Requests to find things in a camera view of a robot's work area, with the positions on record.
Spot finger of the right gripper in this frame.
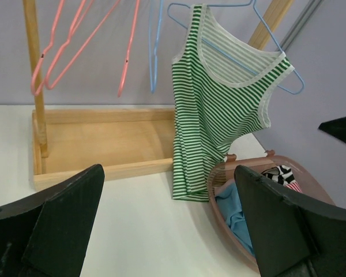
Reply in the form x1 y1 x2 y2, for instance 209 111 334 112
318 117 346 144

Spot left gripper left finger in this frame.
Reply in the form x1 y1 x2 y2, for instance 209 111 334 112
0 164 105 276

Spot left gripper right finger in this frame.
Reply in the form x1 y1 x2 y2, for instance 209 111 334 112
234 166 346 276

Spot red white striped tank top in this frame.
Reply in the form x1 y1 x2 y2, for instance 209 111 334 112
285 181 303 193

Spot black white striped tank top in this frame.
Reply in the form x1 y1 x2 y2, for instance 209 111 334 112
262 165 296 186

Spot blue tank top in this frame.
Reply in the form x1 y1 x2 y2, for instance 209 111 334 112
215 179 255 256

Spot green white striped tank top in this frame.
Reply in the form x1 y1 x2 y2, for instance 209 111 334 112
172 4 294 202

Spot blue wire hanger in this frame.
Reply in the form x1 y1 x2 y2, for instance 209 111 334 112
148 0 164 94
167 0 305 95

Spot pink wire hanger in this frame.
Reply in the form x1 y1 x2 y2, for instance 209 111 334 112
44 0 122 90
118 0 141 98
31 1 93 96

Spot wooden clothes rack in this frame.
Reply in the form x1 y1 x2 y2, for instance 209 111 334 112
22 0 295 191

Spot translucent pink plastic basin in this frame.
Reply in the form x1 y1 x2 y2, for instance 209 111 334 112
206 149 335 274

